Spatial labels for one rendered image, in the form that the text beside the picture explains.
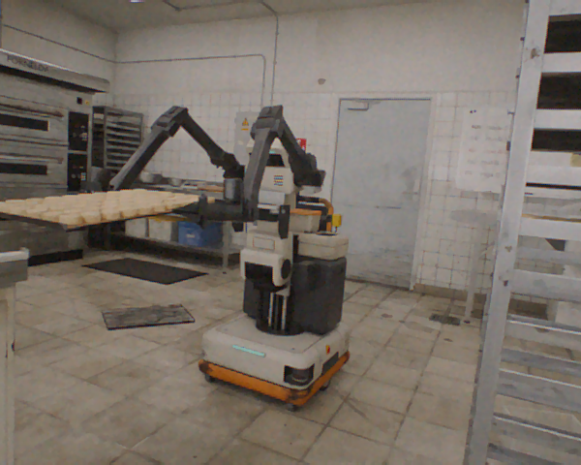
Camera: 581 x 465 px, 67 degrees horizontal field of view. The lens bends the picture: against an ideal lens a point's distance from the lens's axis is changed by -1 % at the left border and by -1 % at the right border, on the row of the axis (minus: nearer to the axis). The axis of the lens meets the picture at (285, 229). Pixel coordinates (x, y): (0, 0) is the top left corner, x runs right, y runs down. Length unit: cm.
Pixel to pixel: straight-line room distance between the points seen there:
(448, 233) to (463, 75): 160
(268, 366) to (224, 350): 26
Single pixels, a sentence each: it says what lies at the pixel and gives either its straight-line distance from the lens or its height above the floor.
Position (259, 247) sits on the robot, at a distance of 219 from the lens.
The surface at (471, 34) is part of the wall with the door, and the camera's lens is 508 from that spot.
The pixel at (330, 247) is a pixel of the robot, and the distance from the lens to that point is 229.
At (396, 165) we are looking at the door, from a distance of 496.
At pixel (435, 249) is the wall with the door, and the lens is 489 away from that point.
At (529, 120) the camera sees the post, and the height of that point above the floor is 122.
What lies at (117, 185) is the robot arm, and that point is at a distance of 179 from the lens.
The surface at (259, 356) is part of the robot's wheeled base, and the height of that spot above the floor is 23.
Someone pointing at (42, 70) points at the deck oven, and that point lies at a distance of 490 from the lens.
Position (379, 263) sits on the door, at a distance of 504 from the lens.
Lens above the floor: 110
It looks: 7 degrees down
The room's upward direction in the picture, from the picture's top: 5 degrees clockwise
